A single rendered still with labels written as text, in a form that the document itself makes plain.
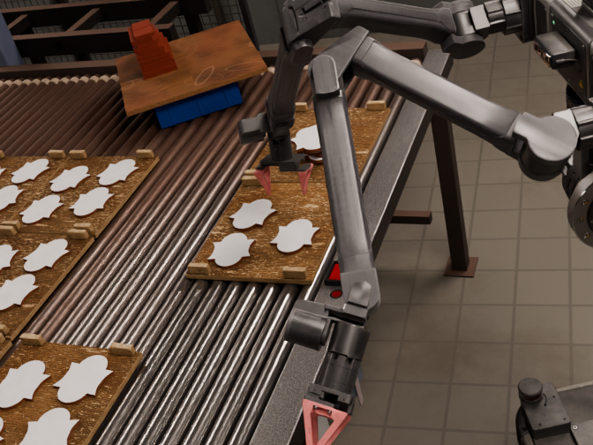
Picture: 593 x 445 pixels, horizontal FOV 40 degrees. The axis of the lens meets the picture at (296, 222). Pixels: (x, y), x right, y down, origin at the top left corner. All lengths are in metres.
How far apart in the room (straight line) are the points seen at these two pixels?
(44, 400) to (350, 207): 0.95
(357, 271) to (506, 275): 2.09
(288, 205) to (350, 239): 0.98
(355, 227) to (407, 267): 2.13
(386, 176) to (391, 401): 0.92
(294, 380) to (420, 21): 0.80
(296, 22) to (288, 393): 0.76
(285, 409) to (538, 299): 1.67
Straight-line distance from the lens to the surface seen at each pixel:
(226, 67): 2.92
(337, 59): 1.40
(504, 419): 2.84
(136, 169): 2.67
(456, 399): 2.91
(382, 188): 2.29
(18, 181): 2.88
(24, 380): 2.05
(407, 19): 1.71
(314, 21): 1.60
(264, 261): 2.09
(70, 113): 3.29
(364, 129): 2.54
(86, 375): 1.97
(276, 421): 1.73
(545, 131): 1.35
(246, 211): 2.28
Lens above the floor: 2.19
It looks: 35 degrees down
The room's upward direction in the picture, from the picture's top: 15 degrees counter-clockwise
